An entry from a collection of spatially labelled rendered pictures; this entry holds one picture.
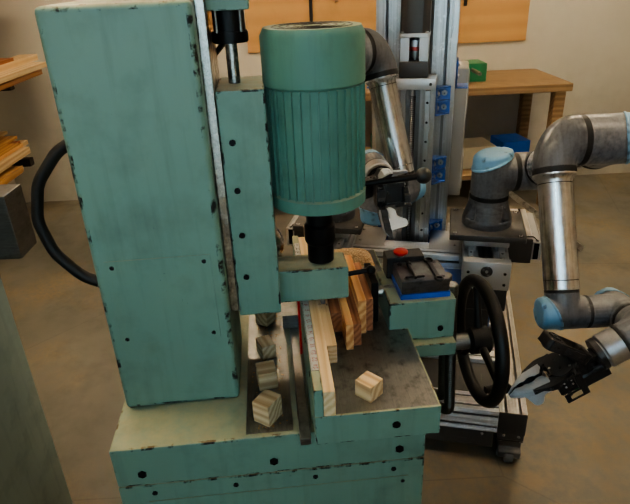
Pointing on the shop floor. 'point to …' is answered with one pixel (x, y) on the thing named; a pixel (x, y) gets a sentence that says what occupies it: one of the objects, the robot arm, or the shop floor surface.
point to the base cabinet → (295, 486)
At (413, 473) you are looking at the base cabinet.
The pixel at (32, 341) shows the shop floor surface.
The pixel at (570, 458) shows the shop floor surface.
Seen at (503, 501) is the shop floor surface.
